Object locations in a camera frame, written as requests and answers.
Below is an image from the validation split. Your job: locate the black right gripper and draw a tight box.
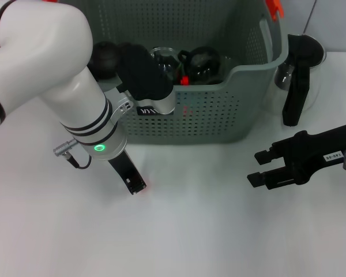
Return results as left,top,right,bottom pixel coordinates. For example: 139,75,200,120
247,121,346,190

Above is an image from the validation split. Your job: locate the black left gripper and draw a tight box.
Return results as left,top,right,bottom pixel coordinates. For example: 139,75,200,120
108,151,148,196

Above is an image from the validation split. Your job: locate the black ceramic teapot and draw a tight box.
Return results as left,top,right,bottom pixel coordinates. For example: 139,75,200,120
88,42,125,81

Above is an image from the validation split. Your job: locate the clear glass teapot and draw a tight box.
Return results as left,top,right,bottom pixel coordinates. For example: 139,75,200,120
149,46,182,81

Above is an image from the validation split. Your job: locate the glass pitcher black handle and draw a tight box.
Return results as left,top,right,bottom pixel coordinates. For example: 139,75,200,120
262,33,327,128

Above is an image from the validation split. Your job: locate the grey-green perforated storage basket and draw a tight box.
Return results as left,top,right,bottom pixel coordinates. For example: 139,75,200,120
83,0,288,145

